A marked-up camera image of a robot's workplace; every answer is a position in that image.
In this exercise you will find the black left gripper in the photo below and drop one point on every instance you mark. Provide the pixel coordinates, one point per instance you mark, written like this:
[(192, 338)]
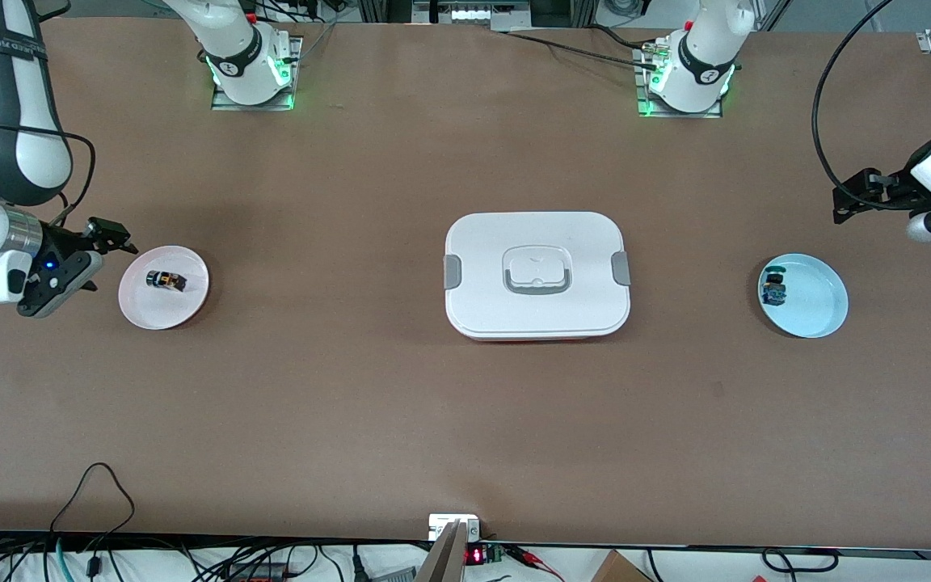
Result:
[(895, 191)]

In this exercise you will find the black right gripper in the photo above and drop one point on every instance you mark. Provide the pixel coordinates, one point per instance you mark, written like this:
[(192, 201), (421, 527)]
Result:
[(60, 244)]

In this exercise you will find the orange push-button switch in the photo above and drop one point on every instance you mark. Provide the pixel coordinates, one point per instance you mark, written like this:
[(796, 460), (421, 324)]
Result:
[(166, 281)]

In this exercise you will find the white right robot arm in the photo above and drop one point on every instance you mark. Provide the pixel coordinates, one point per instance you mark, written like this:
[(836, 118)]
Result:
[(21, 153)]

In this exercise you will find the pale pink round plate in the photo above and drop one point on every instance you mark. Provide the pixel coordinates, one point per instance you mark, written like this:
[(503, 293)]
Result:
[(183, 311)]

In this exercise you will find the light blue round plate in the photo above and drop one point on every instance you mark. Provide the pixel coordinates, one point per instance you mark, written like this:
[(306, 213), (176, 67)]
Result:
[(817, 299)]

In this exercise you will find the white lidded lunch box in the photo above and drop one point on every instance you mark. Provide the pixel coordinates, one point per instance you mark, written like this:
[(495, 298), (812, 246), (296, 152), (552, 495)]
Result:
[(482, 307)]

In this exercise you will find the brown cardboard box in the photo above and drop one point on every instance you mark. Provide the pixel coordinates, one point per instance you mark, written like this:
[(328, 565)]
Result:
[(617, 570)]

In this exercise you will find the aluminium profile bar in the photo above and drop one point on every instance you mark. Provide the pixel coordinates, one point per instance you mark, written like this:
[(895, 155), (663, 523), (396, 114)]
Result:
[(445, 558)]

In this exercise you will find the red digit display board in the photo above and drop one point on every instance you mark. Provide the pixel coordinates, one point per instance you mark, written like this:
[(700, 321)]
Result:
[(475, 555)]

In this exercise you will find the red clip lead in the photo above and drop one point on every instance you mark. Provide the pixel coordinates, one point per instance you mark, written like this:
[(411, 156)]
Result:
[(534, 559)]

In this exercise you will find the green push-button switch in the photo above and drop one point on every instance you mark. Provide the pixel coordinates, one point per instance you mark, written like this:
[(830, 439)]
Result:
[(774, 287)]

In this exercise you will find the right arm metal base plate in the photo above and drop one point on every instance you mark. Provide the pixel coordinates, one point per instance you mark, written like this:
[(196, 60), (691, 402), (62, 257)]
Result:
[(251, 107)]

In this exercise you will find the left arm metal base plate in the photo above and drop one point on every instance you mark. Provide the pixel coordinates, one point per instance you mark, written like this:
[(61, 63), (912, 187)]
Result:
[(680, 115)]

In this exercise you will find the aluminium frame with white label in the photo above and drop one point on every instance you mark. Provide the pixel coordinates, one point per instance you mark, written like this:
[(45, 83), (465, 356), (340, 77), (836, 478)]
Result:
[(473, 12)]

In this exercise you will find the small white mount block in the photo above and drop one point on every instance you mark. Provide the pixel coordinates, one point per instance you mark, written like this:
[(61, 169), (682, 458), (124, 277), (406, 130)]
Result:
[(443, 524)]

